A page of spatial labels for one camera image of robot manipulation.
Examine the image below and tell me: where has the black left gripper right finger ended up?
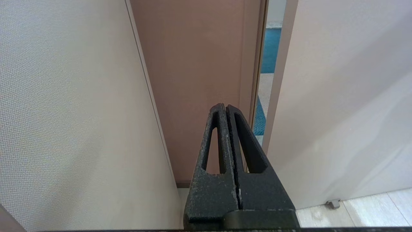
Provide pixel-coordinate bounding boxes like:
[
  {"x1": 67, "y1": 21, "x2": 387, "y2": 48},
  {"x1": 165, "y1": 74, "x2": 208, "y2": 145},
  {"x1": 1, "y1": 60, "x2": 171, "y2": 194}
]
[{"x1": 225, "y1": 104, "x2": 301, "y2": 230}]

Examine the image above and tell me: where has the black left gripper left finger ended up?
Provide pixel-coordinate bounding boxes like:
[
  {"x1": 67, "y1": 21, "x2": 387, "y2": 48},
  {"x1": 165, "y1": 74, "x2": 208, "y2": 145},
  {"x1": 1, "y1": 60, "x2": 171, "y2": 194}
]
[{"x1": 183, "y1": 103, "x2": 241, "y2": 230}]

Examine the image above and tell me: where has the white door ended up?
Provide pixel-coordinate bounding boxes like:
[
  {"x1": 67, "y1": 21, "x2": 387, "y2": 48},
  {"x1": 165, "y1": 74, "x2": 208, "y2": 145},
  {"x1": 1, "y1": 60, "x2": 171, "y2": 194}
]
[{"x1": 261, "y1": 0, "x2": 412, "y2": 210}]

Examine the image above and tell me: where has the brown door jamb panel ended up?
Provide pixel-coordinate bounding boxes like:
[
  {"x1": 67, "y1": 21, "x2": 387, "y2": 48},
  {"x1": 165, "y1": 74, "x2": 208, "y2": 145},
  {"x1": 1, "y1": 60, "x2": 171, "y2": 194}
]
[{"x1": 130, "y1": 0, "x2": 268, "y2": 189}]

